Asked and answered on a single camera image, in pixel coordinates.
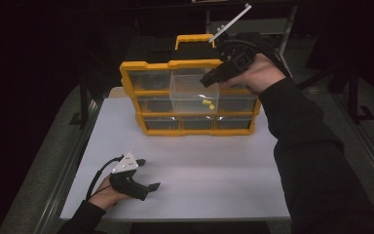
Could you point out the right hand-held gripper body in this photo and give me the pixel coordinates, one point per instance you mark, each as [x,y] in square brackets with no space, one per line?
[237,58]

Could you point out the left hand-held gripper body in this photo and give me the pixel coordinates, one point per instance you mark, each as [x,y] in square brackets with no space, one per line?
[126,185]

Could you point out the yellow plastic wall plug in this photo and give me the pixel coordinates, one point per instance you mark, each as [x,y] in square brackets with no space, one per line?
[211,106]
[205,102]

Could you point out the clear plastic drawer bin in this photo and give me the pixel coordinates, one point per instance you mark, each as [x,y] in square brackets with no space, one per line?
[188,94]

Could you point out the yellow black organizer case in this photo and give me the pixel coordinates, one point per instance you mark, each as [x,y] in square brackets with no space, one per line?
[194,132]

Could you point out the person's left hand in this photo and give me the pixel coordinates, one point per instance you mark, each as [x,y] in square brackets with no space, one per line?
[105,195]

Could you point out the person's right hand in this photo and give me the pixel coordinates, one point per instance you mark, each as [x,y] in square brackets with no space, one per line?
[259,76]

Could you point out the grid of clear small drawers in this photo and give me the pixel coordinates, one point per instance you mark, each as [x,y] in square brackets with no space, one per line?
[151,79]

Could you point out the black metal stand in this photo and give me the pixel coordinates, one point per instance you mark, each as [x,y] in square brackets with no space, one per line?
[353,97]
[83,97]

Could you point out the white metal desk frame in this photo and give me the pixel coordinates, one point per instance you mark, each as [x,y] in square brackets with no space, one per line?
[272,26]

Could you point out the grey metal rail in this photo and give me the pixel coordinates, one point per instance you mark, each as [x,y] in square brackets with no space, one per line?
[79,146]
[366,146]

